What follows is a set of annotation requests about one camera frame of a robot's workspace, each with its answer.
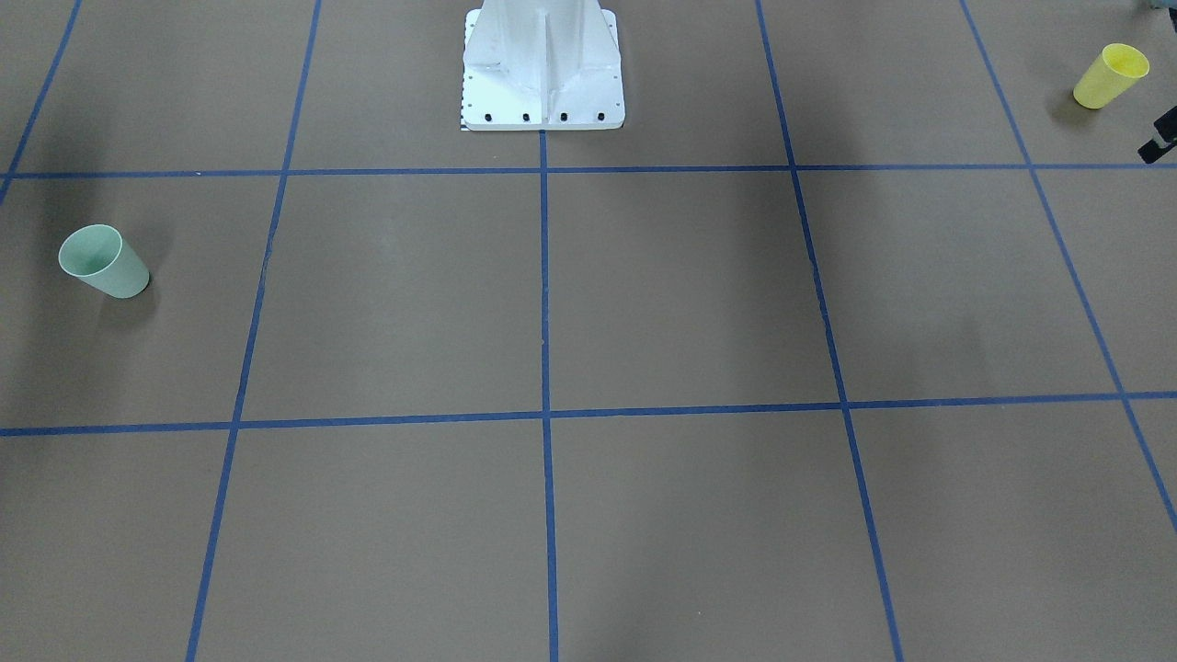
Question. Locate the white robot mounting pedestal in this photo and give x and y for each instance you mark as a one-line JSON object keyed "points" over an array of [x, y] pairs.
{"points": [[542, 66]]}

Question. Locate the light green plastic cup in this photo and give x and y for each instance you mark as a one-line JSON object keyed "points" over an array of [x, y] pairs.
{"points": [[99, 256]]}

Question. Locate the yellow plastic cup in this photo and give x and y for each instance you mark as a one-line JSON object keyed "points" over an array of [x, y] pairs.
{"points": [[1117, 68]]}

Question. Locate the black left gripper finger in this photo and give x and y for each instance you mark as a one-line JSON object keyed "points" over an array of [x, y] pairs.
{"points": [[1163, 138]]}

